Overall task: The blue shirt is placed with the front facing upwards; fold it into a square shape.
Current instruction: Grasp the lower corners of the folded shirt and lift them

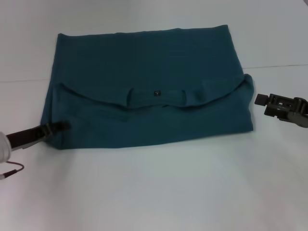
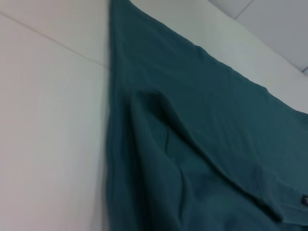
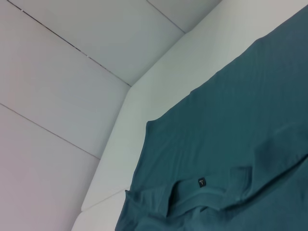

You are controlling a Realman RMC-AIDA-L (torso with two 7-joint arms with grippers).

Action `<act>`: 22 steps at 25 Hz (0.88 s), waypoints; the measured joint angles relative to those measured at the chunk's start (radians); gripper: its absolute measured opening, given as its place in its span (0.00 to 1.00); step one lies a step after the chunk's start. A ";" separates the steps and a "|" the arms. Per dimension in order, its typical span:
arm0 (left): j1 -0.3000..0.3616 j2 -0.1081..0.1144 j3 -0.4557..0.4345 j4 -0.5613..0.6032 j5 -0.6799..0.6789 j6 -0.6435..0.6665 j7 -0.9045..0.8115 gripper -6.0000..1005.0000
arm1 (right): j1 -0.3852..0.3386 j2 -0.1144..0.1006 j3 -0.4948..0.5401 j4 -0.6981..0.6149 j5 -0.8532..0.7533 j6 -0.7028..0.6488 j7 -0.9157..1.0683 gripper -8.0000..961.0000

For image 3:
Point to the teal t-shirt with pink print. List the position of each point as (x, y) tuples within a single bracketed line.
[(228, 132)]

